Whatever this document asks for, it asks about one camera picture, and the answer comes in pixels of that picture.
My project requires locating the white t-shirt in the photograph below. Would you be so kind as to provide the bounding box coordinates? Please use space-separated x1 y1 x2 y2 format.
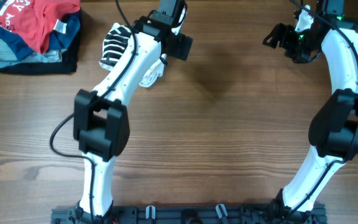
99 22 165 88

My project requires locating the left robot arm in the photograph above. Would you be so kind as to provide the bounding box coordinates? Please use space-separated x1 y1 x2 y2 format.
73 1 193 223

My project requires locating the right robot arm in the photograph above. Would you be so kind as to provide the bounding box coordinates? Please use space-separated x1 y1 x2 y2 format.
263 1 358 223

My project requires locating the black folded garment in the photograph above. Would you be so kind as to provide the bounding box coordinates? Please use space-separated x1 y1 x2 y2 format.
0 30 81 75

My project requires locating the navy blue folded garment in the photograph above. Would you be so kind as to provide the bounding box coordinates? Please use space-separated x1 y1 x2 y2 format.
0 11 81 60

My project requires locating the red folded shirt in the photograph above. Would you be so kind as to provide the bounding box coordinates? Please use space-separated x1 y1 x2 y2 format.
0 0 81 54

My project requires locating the light blue denim garment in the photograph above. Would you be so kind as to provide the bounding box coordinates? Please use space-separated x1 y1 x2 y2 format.
0 39 67 68

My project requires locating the right black cable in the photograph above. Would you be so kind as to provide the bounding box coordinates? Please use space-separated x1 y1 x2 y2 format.
286 0 358 215

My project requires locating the black cable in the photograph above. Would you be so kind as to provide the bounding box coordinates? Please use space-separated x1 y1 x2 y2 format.
49 0 139 223
286 0 358 215

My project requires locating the left black cable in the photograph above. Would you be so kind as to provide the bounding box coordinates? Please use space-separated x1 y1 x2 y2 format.
49 0 139 223

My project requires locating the left white rail clip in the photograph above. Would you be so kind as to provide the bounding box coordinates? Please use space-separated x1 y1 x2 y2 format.
145 205 156 220

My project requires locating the white rail clip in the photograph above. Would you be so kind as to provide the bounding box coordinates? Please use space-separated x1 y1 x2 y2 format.
145 205 156 220
215 203 227 219

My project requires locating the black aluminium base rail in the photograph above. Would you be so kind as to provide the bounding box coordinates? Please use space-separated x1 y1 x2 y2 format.
50 204 328 224

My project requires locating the right white rail clip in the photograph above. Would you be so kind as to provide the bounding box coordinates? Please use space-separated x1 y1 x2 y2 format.
215 203 227 219

